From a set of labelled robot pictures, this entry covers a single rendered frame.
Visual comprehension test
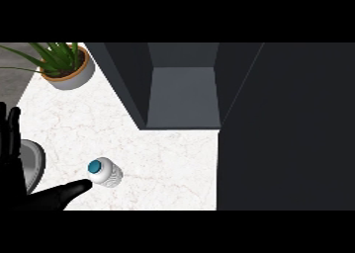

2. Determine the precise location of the green potted plant white pot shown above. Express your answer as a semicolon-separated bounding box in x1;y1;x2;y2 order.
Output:
0;42;97;91

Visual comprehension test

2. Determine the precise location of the dark grey cabinet door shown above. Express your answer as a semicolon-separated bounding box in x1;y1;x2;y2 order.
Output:
215;42;355;211

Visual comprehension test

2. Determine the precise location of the white water bottle blue cap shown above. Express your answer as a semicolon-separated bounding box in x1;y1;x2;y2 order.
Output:
85;156;125;189

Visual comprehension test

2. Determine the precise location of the grey rounded sink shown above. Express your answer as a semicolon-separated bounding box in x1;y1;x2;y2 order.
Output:
18;138;48;196

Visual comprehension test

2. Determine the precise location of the dark grey open cabinet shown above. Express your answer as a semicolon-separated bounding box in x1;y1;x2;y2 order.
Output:
83;42;267;131

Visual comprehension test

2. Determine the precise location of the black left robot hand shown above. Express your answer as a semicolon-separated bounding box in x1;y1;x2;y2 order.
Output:
0;101;94;211

